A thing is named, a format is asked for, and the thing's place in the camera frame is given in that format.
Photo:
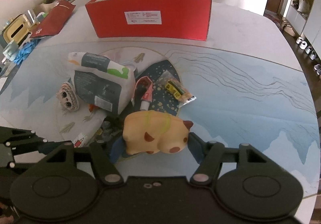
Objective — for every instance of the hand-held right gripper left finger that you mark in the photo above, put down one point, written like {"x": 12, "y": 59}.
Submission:
{"x": 114, "y": 152}

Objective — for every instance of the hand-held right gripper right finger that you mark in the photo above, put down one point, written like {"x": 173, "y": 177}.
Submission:
{"x": 195, "y": 148}

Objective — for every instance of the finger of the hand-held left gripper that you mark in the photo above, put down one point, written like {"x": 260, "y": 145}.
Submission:
{"x": 47, "y": 149}
{"x": 22, "y": 136}

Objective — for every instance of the yellow cat squishy toy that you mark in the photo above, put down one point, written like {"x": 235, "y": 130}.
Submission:
{"x": 150, "y": 131}

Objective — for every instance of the round striped owl toy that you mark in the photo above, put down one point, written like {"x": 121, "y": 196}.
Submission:
{"x": 67, "y": 97}

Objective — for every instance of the grey white refill pouch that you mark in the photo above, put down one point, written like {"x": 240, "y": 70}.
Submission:
{"x": 100, "y": 80}

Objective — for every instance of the red cardboard box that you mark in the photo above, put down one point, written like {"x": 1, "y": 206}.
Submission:
{"x": 112, "y": 23}

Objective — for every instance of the pink tube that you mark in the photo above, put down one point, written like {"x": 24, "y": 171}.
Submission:
{"x": 145, "y": 88}

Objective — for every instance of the pale blue plastic object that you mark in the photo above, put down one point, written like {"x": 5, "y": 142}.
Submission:
{"x": 10, "y": 50}

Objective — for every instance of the yellow tissue box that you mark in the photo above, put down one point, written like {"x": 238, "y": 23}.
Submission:
{"x": 15, "y": 30}

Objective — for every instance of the red paper bag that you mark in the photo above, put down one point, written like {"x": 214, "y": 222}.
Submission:
{"x": 52, "y": 20}

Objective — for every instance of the row of grey shoes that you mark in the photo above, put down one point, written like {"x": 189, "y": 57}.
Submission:
{"x": 307, "y": 47}

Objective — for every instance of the grey shoe cabinet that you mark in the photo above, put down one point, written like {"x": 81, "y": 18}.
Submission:
{"x": 311, "y": 23}

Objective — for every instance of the white bag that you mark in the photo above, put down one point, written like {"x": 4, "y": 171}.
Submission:
{"x": 304, "y": 6}

